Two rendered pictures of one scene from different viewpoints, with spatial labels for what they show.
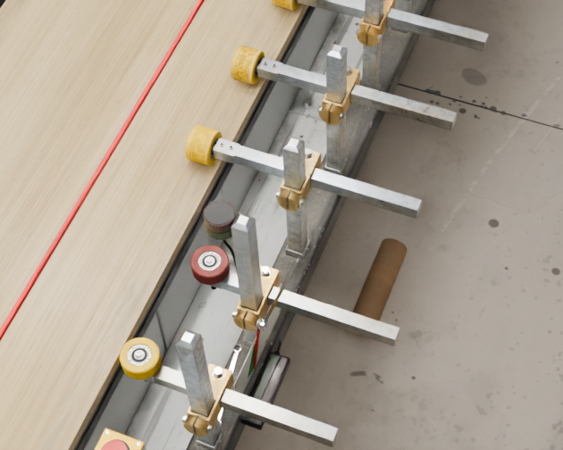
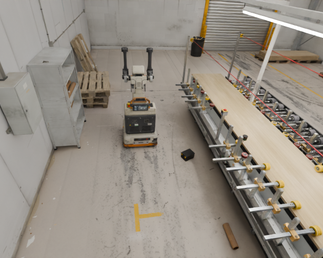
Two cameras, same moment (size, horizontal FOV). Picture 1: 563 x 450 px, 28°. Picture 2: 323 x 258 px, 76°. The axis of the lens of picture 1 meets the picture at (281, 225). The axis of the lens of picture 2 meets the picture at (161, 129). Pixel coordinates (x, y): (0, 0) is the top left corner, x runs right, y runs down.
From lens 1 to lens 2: 2.84 m
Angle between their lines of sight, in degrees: 82
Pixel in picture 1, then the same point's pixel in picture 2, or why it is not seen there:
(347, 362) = (222, 219)
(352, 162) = (249, 199)
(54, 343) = (249, 139)
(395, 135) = not seen: outside the picture
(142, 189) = (265, 159)
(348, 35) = (287, 243)
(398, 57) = (268, 231)
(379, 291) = (228, 231)
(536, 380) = (188, 234)
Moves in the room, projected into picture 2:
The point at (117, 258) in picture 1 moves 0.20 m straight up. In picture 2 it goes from (256, 150) to (261, 138)
